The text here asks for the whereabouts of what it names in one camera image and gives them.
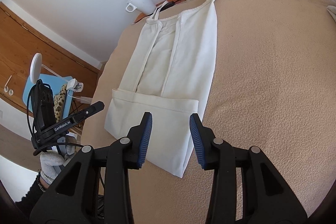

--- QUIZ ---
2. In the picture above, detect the white camisole top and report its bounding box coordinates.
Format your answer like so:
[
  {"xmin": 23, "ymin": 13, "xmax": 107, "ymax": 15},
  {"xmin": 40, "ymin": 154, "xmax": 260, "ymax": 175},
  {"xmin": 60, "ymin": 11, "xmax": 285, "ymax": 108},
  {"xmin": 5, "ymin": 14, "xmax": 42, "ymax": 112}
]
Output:
[{"xmin": 105, "ymin": 0, "xmax": 218, "ymax": 177}]

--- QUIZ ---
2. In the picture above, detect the left gloved hand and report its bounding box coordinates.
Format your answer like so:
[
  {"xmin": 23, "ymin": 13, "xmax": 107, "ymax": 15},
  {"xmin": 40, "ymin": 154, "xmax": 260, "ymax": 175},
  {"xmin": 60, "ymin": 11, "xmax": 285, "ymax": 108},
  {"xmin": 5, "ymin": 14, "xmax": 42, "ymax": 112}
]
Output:
[{"xmin": 39, "ymin": 145, "xmax": 76, "ymax": 189}]

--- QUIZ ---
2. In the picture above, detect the leopard print cloth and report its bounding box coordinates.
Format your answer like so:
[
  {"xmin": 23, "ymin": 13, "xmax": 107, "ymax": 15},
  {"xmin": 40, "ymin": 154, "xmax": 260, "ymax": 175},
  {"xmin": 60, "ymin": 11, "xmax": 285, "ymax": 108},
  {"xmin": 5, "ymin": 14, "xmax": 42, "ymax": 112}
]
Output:
[{"xmin": 54, "ymin": 84, "xmax": 67, "ymax": 122}]

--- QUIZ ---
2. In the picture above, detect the white clip desk lamp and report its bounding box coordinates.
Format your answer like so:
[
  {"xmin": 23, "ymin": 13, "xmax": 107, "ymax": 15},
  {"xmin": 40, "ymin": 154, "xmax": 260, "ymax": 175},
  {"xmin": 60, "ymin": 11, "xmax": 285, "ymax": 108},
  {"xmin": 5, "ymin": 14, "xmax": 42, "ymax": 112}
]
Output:
[{"xmin": 29, "ymin": 53, "xmax": 84, "ymax": 93}]

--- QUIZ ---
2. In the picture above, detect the beige blanket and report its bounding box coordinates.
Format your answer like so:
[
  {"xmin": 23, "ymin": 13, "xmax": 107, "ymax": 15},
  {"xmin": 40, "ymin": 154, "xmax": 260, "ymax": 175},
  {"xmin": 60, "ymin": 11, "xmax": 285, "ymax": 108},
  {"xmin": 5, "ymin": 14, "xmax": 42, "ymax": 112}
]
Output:
[{"xmin": 81, "ymin": 0, "xmax": 335, "ymax": 223}]

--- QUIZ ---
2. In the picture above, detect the white mug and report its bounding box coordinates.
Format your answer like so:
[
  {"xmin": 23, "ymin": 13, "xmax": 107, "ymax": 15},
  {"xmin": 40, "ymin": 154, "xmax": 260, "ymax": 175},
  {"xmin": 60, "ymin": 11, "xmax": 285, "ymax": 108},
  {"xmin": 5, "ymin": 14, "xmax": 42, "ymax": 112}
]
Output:
[{"xmin": 125, "ymin": 0, "xmax": 156, "ymax": 15}]

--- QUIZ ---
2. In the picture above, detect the white folded garment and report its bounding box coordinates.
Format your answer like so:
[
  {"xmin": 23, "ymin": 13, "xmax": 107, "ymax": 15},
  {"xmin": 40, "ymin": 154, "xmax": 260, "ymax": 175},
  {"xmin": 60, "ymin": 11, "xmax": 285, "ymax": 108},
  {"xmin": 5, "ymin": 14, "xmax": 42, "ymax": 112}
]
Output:
[{"xmin": 326, "ymin": 5, "xmax": 336, "ymax": 22}]

